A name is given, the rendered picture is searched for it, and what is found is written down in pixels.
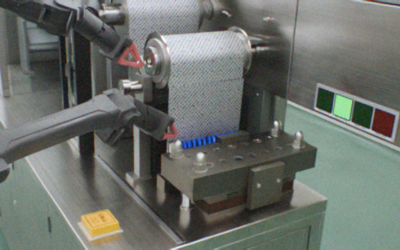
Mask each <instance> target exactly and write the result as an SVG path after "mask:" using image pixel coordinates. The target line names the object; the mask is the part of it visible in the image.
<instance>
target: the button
mask: <svg viewBox="0 0 400 250"><path fill-rule="evenodd" d="M81 224H82V225H83V227H84V228H85V230H86V231H87V233H89V235H90V237H91V238H94V237H97V236H100V235H105V234H108V233H112V232H115V231H118V230H119V222H118V221H117V220H116V219H115V218H114V217H113V215H112V213H111V212H110V211H109V210H108V209H107V210H102V211H99V212H94V213H90V214H86V215H85V216H84V215H82V217H81Z"/></svg>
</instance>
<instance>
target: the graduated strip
mask: <svg viewBox="0 0 400 250"><path fill-rule="evenodd" d="M93 157H94V158H95V159H96V160H97V161H98V162H99V163H100V164H101V165H102V167H103V168H104V169H105V170H106V171H107V172H108V173H109V174H110V175H111V176H112V177H113V178H114V179H115V180H116V181H117V182H118V183H119V184H120V185H121V187H122V188H124V189H125V190H126V191H127V192H128V193H129V194H130V195H131V196H132V198H133V199H134V200H135V201H136V202H138V203H139V204H140V205H141V206H142V208H143V209H144V210H145V211H146V212H147V214H148V215H149V216H150V217H152V218H153V219H154V220H155V221H156V222H157V223H158V224H159V225H160V226H161V228H162V230H164V232H166V233H167V234H168V235H169V236H170V237H171V238H172V239H173V240H174V241H175V242H176V243H177V244H180V243H183V242H185V240H184V239H183V238H182V237H181V236H180V235H179V234H178V233H177V232H176V231H175V230H174V229H173V228H172V227H171V226H170V225H169V224H168V223H167V222H166V221H165V220H164V219H163V218H162V217H161V216H160V215H159V214H158V213H157V212H156V211H155V210H154V209H153V208H152V207H151V206H150V205H149V204H148V203H147V202H146V201H145V200H144V199H143V198H142V197H141V196H140V195H139V194H138V193H137V192H136V191H135V190H134V189H133V188H132V187H131V186H130V185H129V184H128V183H127V182H126V181H125V180H124V179H123V178H122V177H121V176H120V175H119V174H118V173H117V172H116V171H115V170H114V169H113V168H112V167H111V166H110V165H109V164H108V163H107V162H106V161H105V160H104V159H103V158H102V157H101V156H100V155H97V156H93Z"/></svg>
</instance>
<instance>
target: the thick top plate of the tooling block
mask: <svg viewBox="0 0 400 250"><path fill-rule="evenodd" d="M269 133H270V131H268V132H263V133H256V134H253V135H249V139H248V140H243V141H239V142H233V143H229V144H223V145H220V144H219V143H217V142H216V143H212V144H205V145H201V146H197V147H191V148H187V149H184V150H183V154H184V158H180V159H174V158H171V157H170V154H171V153H170V152H166V153H163V154H161V175H162V176H164V177H165V178H166V179H167V180H169V181H170V183H171V184H172V185H174V186H175V187H176V188H177V189H179V190H180V191H181V192H182V193H184V194H185V195H186V196H187V198H189V199H190V200H191V201H196V200H200V199H204V198H207V197H210V196H212V195H215V194H220V193H223V192H228V191H231V190H235V189H239V188H243V187H246V186H248V180H249V169H252V168H255V167H257V166H261V165H266V164H269V163H274V162H277V161H281V162H282V163H285V167H284V176H286V175H289V174H293V173H297V172H302V171H304V170H307V169H310V168H313V167H315V162H316V157H317V147H314V146H313V145H311V144H308V143H306V142H305V143H304V145H305V147H304V148H302V149H298V148H294V147H292V146H291V144H292V138H293V137H294V136H293V135H290V134H289V133H286V132H285V131H282V136H278V137H276V136H272V135H270V134H269ZM199 152H203V154H204V155H205V157H206V168H207V171H206V172H204V173H196V172H194V171H192V167H193V165H194V157H196V155H197V154H198V153H199Z"/></svg>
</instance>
